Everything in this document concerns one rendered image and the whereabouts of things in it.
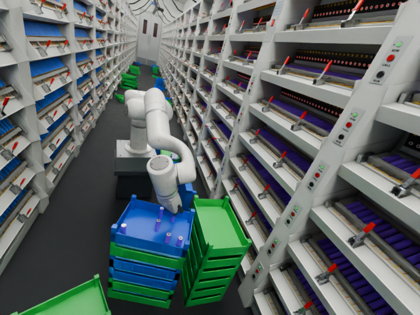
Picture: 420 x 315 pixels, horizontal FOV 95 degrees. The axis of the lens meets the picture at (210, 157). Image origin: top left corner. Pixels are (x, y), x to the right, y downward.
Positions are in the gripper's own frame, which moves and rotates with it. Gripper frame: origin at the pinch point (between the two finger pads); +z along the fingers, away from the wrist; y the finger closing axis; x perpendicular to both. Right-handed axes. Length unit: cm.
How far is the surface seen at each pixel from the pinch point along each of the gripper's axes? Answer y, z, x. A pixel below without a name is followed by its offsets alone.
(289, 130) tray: 26, -23, 52
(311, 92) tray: 27, -39, 60
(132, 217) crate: -13.9, 4.7, -12.4
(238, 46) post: -51, -19, 141
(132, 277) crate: -1.0, 19.9, -28.3
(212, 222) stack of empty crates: 13.9, 15.9, 11.4
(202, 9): -162, -18, 235
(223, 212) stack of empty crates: 14.5, 20.6, 21.4
